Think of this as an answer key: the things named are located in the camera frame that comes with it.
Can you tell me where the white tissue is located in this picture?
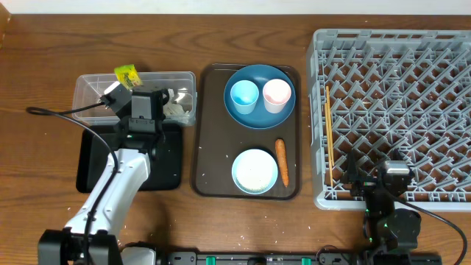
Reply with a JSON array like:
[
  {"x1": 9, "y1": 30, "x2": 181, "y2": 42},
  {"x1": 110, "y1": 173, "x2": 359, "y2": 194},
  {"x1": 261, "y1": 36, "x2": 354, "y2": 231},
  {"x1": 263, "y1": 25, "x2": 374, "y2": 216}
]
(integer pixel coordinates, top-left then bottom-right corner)
[{"x1": 163, "y1": 89, "x2": 193, "y2": 116}]

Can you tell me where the yellow green snack wrapper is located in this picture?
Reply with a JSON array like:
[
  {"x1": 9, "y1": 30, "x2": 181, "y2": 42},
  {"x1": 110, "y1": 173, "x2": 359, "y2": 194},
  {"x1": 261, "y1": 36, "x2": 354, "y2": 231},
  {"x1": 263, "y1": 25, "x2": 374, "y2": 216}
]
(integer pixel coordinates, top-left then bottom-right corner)
[{"x1": 114, "y1": 64, "x2": 143, "y2": 91}]

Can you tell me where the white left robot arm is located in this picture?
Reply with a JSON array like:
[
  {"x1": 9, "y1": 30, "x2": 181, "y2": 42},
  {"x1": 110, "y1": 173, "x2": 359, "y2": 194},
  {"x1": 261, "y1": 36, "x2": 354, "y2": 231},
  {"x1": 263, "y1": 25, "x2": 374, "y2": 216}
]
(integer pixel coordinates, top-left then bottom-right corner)
[{"x1": 38, "y1": 89, "x2": 170, "y2": 264}]

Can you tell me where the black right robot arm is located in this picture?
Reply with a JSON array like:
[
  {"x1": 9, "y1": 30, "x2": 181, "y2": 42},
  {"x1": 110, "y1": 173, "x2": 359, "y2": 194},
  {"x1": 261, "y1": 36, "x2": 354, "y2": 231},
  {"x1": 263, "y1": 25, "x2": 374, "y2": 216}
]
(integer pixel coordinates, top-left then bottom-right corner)
[{"x1": 341, "y1": 152, "x2": 421, "y2": 264}]

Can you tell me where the grey dishwasher rack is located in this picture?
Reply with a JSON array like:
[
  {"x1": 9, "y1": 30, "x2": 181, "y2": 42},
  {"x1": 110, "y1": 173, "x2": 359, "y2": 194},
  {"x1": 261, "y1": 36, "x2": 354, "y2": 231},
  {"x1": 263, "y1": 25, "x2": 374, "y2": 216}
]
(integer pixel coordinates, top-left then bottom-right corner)
[{"x1": 306, "y1": 29, "x2": 470, "y2": 212}]

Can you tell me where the clear plastic bin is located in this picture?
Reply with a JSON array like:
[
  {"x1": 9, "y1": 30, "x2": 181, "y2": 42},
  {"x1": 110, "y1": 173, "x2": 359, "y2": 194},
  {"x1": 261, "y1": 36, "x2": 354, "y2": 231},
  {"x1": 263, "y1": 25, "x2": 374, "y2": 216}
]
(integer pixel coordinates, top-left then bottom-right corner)
[{"x1": 72, "y1": 71, "x2": 197, "y2": 127}]

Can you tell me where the black tray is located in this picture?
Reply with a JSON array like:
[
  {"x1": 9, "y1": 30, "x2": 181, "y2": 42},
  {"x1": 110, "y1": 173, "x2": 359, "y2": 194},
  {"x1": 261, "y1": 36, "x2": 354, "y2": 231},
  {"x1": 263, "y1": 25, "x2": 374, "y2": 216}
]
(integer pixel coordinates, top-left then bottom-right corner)
[{"x1": 76, "y1": 124, "x2": 183, "y2": 193}]

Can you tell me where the wooden chopstick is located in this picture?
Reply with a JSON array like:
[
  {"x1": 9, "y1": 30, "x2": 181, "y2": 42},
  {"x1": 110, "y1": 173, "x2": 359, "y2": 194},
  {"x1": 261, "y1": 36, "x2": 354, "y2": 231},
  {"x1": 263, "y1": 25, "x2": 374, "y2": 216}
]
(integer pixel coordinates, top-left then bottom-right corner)
[
  {"x1": 325, "y1": 107, "x2": 334, "y2": 188},
  {"x1": 325, "y1": 85, "x2": 335, "y2": 169}
]

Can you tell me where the orange carrot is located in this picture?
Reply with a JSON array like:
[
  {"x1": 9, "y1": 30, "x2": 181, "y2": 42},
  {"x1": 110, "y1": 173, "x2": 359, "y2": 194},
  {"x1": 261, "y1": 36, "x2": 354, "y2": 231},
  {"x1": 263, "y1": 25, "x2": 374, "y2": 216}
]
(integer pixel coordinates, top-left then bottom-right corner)
[{"x1": 275, "y1": 138, "x2": 289, "y2": 188}]

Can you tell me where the brown serving tray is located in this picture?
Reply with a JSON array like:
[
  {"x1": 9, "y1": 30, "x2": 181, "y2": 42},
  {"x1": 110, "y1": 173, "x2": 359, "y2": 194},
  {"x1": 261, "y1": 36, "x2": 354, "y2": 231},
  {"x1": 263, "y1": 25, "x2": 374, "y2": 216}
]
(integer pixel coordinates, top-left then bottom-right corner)
[{"x1": 191, "y1": 63, "x2": 302, "y2": 200}]

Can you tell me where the light blue bowl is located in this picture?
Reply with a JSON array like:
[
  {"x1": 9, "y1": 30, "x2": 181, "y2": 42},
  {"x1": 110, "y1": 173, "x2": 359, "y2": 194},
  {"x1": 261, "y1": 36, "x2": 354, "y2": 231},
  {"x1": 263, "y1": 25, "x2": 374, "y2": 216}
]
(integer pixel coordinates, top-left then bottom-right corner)
[{"x1": 231, "y1": 149, "x2": 279, "y2": 195}]

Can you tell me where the light blue cup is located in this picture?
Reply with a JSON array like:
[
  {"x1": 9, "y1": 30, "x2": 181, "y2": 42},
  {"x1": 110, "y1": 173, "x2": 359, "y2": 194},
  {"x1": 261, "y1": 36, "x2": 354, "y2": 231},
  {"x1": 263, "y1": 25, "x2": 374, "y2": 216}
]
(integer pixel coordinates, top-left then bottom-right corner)
[{"x1": 230, "y1": 80, "x2": 259, "y2": 115}]

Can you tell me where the dark blue plate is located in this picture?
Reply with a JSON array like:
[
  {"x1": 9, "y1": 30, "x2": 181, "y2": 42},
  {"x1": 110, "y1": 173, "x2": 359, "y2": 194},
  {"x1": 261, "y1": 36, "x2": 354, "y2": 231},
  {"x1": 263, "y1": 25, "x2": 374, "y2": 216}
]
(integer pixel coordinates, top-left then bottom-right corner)
[{"x1": 224, "y1": 65, "x2": 296, "y2": 130}]

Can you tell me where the pink cup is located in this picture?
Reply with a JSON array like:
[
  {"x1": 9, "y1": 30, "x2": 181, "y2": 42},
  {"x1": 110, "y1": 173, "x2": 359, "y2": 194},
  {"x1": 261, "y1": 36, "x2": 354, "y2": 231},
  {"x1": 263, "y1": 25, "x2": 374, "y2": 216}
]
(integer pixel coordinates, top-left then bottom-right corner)
[{"x1": 262, "y1": 79, "x2": 291, "y2": 113}]

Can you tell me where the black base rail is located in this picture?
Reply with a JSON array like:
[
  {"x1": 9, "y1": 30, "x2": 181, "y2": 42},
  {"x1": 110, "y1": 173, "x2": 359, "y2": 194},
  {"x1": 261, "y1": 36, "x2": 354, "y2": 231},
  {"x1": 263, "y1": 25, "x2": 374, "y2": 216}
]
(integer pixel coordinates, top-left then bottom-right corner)
[{"x1": 166, "y1": 252, "x2": 355, "y2": 265}]

